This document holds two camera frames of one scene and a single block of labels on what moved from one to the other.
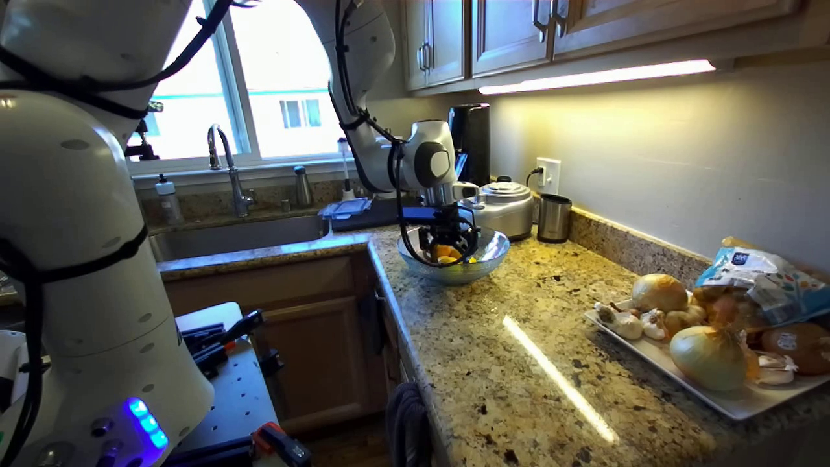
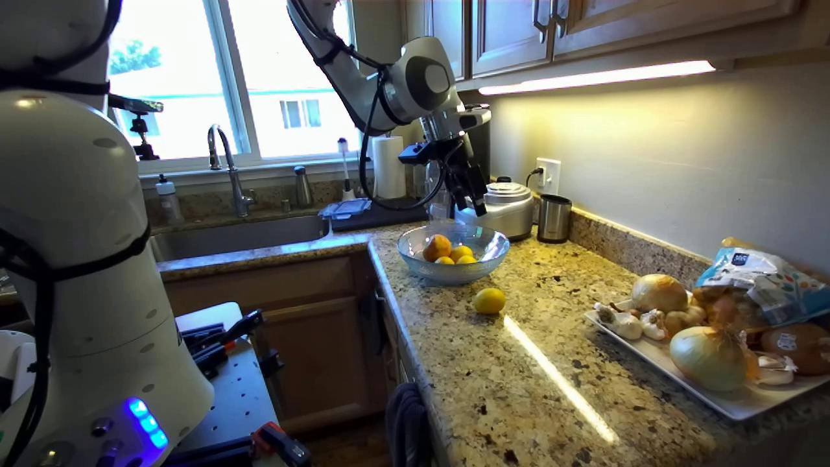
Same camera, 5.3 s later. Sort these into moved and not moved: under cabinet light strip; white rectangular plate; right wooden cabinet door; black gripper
Moved: black gripper
Not moved: under cabinet light strip; white rectangular plate; right wooden cabinet door
